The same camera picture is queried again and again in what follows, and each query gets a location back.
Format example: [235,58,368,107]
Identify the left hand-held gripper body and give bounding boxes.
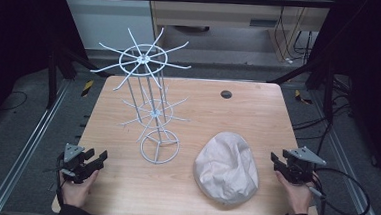
[55,141,90,185]

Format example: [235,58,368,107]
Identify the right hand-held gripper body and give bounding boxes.
[280,144,328,188]

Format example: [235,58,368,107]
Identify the beige cloth hat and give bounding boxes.
[190,129,263,208]

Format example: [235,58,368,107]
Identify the white wire hat rack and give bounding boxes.
[84,22,197,167]

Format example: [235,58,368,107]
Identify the person's left hand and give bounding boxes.
[57,167,101,210]

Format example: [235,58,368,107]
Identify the person's right hand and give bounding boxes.
[271,170,319,215]

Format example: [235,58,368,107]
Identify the yellow black hazard tape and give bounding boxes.
[80,79,95,99]
[293,89,315,106]

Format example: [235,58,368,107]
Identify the black metal stand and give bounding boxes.
[263,46,338,125]
[43,40,117,115]

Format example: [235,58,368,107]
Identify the black curtain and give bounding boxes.
[0,0,93,142]
[299,0,381,187]

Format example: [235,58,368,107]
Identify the white cabinet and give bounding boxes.
[53,0,159,55]

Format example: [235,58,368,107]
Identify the light wooden desk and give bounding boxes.
[143,0,337,66]

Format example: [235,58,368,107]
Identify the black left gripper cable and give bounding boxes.
[40,165,68,208]

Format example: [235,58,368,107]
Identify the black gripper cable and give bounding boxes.
[305,166,373,215]
[40,165,68,208]

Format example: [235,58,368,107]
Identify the black floor cables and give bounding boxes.
[290,73,359,146]

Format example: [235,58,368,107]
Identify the aluminium floor rail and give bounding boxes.
[300,91,381,215]
[0,75,73,215]

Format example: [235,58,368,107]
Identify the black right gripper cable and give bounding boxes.
[305,166,373,215]

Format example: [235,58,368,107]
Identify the black table cable grommet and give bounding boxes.
[219,89,234,100]

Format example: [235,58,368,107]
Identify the thin black floor cable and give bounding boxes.
[0,89,29,114]

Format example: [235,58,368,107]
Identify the black hanging desk cables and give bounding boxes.
[271,4,317,67]

